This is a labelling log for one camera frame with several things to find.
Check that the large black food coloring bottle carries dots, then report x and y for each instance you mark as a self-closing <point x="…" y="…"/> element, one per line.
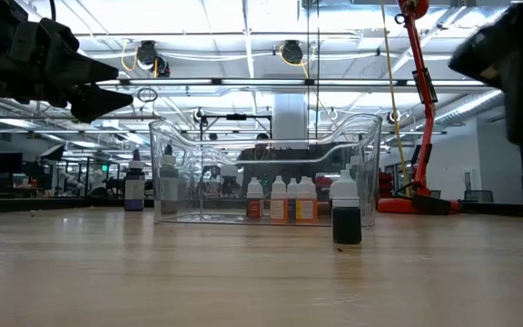
<point x="169" y="191"/>

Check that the dark computer monitor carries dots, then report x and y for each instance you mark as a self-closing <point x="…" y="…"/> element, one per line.
<point x="6" y="162"/>

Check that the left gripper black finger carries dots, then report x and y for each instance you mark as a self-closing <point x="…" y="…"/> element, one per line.
<point x="98" y="102"/>
<point x="80" y="63"/>

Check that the person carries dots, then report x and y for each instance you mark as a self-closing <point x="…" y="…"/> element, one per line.
<point x="261" y="154"/>

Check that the large purple food coloring bottle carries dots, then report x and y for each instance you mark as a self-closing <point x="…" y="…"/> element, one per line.
<point x="134" y="191"/>

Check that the small black food coloring bottle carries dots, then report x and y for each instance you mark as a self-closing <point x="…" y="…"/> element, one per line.
<point x="347" y="222"/>

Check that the clear plastic bin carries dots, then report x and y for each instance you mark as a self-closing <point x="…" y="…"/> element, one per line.
<point x="198" y="200"/>

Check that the small red food coloring bottle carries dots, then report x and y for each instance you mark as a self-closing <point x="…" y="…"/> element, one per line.
<point x="254" y="206"/>

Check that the black overhead gantry frame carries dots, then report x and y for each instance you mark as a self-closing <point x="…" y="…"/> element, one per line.
<point x="236" y="116"/>

